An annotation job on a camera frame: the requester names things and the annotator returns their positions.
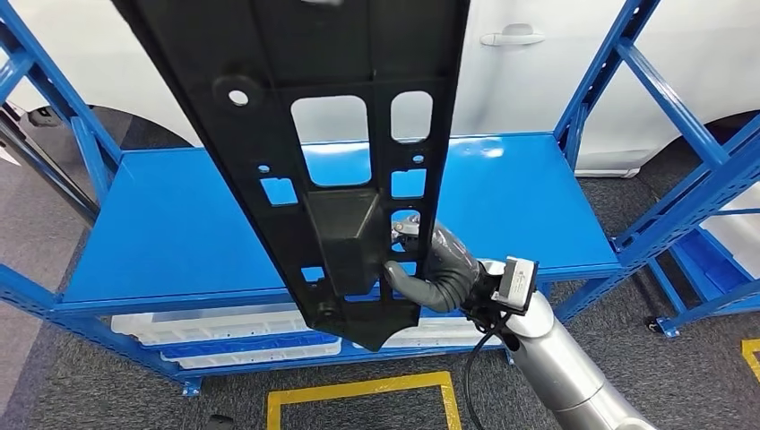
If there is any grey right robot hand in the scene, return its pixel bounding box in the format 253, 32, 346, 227
383, 214, 483, 314

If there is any black plastic licence plate bracket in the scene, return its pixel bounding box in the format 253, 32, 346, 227
111, 0, 471, 353

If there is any blue metal shelf rack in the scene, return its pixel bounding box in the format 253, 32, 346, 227
645, 177, 760, 340
0, 0, 760, 398

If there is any yellow floor tape square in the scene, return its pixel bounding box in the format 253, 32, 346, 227
265, 370, 463, 430

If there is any white car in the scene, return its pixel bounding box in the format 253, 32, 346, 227
0, 0, 760, 179

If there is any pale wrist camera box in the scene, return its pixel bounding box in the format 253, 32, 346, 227
492, 255, 540, 316

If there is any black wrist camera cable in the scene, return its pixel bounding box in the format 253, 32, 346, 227
462, 320, 513, 430

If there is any white car door handle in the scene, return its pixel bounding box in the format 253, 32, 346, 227
479, 23, 546, 48

